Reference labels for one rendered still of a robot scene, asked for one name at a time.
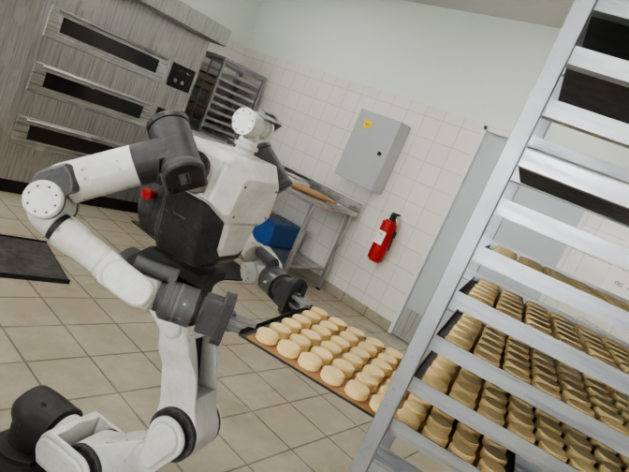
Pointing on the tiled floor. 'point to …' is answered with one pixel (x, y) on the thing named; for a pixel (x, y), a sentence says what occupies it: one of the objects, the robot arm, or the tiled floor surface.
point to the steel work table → (308, 224)
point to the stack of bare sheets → (29, 260)
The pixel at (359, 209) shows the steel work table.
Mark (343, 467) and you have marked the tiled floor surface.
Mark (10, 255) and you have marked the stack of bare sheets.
